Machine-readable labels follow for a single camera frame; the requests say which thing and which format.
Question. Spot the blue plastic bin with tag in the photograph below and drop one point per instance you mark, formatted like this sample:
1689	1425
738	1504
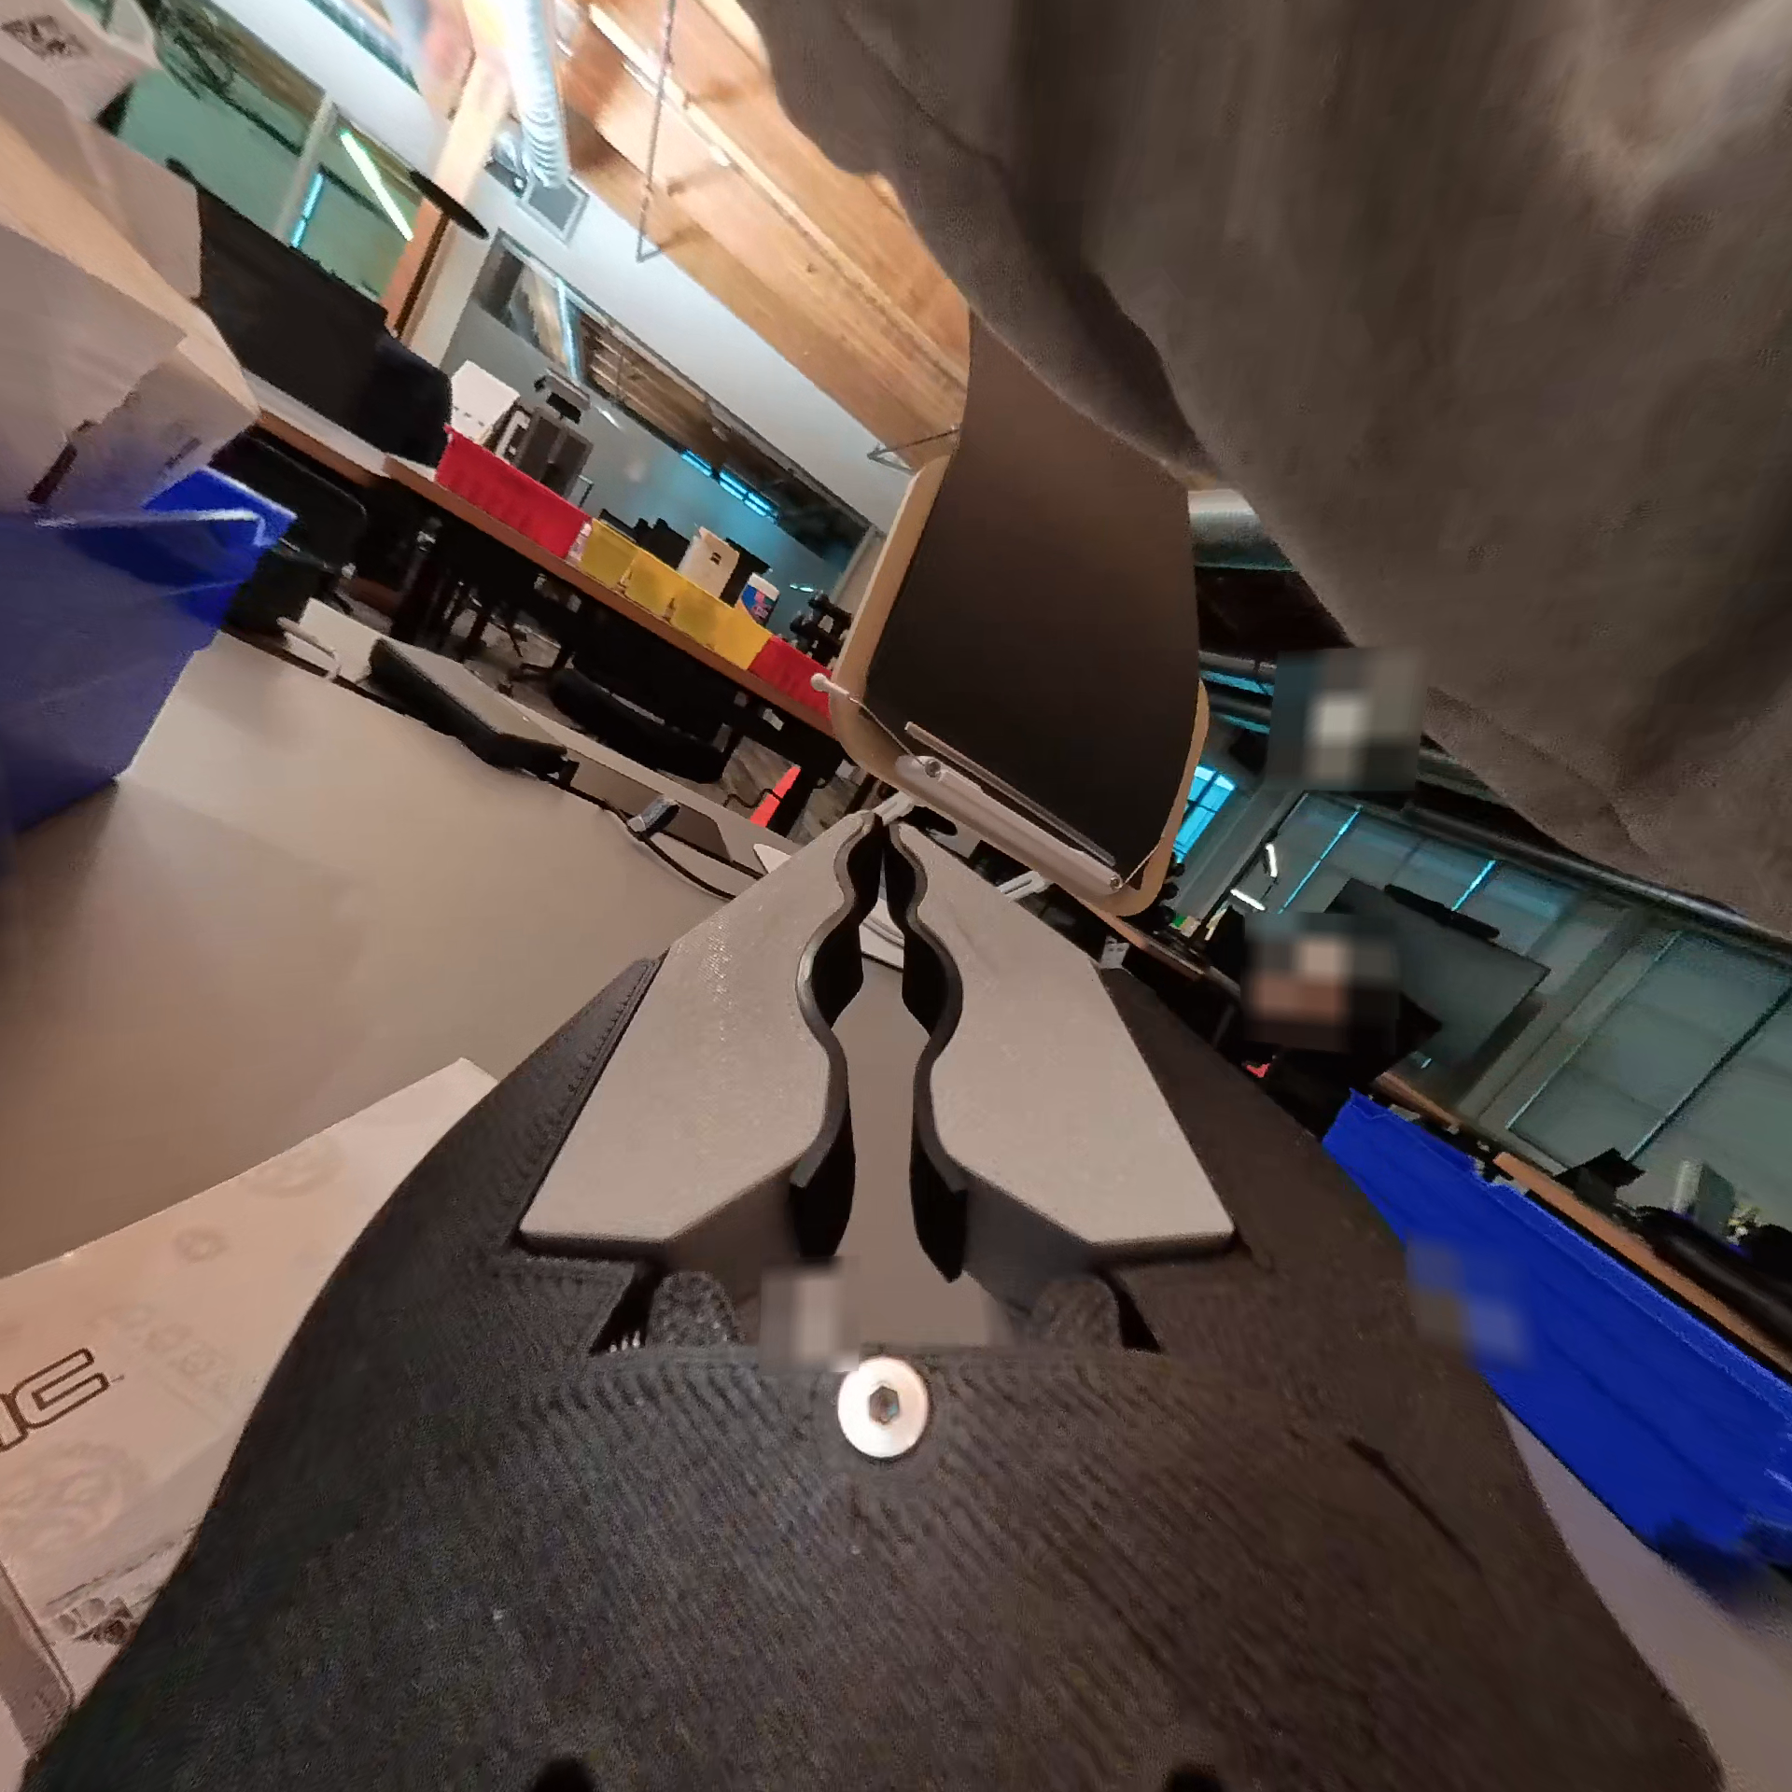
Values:
98	659

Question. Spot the lego instruction booklet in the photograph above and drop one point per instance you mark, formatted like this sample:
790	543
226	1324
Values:
139	1329

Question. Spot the dark grey power adapter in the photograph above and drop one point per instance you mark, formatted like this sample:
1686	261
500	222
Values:
462	701

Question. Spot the person's right forearm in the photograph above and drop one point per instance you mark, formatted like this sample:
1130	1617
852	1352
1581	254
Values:
1401	351

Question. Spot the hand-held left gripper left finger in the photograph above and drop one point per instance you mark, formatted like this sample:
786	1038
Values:
701	1105

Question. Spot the yellow plastic bin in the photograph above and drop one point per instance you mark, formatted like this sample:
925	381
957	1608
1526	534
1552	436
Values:
608	553
743	640
702	609
653	580

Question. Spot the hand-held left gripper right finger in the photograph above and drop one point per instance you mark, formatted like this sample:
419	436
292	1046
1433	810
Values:
1078	1121

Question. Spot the white paper lego bag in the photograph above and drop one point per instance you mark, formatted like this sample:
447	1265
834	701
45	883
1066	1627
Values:
72	41
83	324

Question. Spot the red plastic bin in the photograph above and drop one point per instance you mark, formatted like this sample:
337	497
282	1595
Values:
510	489
792	673

